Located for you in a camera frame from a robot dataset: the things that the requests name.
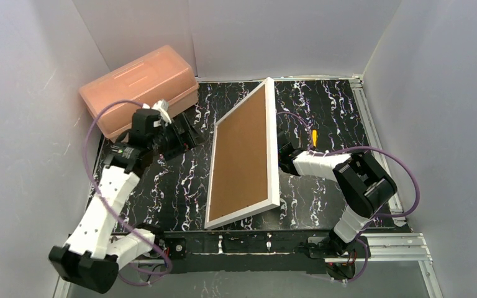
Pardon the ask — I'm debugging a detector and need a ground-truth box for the yellow handled screwdriver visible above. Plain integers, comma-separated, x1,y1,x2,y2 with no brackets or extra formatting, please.
312,130,318,148

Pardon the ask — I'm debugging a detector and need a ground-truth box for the white picture frame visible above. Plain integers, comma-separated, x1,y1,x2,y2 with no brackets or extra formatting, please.
204,78,280,230

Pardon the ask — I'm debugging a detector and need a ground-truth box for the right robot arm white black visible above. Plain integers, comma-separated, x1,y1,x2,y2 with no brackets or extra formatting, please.
278,142,397,255

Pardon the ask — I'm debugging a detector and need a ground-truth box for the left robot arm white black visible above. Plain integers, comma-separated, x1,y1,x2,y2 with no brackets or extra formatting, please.
48,108,203,294

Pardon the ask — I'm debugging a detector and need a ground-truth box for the translucent orange plastic box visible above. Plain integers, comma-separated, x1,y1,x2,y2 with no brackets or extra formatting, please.
78,45,200,143

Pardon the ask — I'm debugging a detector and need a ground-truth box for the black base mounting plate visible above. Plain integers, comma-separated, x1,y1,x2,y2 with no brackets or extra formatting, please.
125,230,371,274

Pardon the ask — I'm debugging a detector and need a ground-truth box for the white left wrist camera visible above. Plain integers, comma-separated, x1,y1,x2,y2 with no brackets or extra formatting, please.
151,99,172,125

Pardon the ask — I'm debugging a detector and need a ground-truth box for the aluminium right side rail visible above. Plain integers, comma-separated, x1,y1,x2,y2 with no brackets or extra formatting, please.
348,76,407,227

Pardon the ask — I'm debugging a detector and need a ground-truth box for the aluminium rail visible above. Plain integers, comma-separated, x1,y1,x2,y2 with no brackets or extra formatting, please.
348,76,407,227
53,232,434,298

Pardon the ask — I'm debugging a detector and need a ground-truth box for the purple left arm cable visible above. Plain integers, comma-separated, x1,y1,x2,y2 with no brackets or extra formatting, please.
83,99,173,287

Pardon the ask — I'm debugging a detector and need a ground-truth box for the aluminium front rail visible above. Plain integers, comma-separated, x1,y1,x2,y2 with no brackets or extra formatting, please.
53,232,434,298

